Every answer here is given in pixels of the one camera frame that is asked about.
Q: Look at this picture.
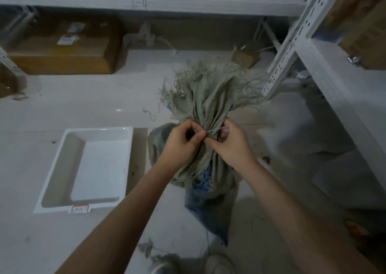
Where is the person's right hand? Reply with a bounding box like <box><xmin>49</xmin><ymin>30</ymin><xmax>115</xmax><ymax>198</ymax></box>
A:
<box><xmin>204</xmin><ymin>118</ymin><xmax>257</xmax><ymax>171</ymax></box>

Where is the person's left hand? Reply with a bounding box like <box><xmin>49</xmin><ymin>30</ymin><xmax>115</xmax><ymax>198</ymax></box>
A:
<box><xmin>157</xmin><ymin>119</ymin><xmax>207</xmax><ymax>171</ymax></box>

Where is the grey woven sack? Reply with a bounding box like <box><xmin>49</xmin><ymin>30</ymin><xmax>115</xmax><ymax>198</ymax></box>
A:
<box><xmin>147</xmin><ymin>58</ymin><xmax>267</xmax><ymax>247</ymax></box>

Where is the person's right forearm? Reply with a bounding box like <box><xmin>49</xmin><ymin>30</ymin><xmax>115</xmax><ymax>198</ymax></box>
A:
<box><xmin>238</xmin><ymin>159</ymin><xmax>381</xmax><ymax>274</ymax></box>

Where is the person's left forearm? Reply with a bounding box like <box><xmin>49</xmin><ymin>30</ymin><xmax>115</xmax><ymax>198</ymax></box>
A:
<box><xmin>55</xmin><ymin>159</ymin><xmax>174</xmax><ymax>274</ymax></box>

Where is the small torn cardboard box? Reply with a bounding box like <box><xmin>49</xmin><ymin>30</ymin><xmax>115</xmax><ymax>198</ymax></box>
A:
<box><xmin>231</xmin><ymin>41</ymin><xmax>262</xmax><ymax>69</ymax></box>

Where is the white plastic bag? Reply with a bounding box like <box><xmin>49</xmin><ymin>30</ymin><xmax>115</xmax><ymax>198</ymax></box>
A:
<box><xmin>123</xmin><ymin>22</ymin><xmax>178</xmax><ymax>57</ymax></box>

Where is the white plastic tray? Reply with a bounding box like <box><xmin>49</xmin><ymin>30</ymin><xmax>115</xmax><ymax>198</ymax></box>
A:
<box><xmin>33</xmin><ymin>126</ymin><xmax>134</xmax><ymax>214</ymax></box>

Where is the person's right shoe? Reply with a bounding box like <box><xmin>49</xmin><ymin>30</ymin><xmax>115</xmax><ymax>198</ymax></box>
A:
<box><xmin>205</xmin><ymin>254</ymin><xmax>235</xmax><ymax>274</ymax></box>

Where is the person's shoe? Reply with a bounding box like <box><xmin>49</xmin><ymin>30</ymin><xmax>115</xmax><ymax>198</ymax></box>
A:
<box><xmin>205</xmin><ymin>254</ymin><xmax>235</xmax><ymax>274</ymax></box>
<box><xmin>148</xmin><ymin>254</ymin><xmax>181</xmax><ymax>274</ymax></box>

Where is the person's left shoe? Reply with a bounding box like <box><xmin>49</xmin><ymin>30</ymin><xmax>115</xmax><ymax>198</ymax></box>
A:
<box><xmin>148</xmin><ymin>254</ymin><xmax>181</xmax><ymax>274</ymax></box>

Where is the white paper sheet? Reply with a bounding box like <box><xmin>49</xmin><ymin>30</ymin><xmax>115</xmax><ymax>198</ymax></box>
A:
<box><xmin>311</xmin><ymin>149</ymin><xmax>386</xmax><ymax>211</ymax></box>

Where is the white metal shelf unit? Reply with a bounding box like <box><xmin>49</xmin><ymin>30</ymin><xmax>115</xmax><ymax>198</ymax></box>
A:
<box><xmin>262</xmin><ymin>0</ymin><xmax>386</xmax><ymax>193</ymax></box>

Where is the large brown cardboard box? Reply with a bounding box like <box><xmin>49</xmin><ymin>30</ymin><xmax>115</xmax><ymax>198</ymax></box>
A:
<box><xmin>7</xmin><ymin>13</ymin><xmax>123</xmax><ymax>75</ymax></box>

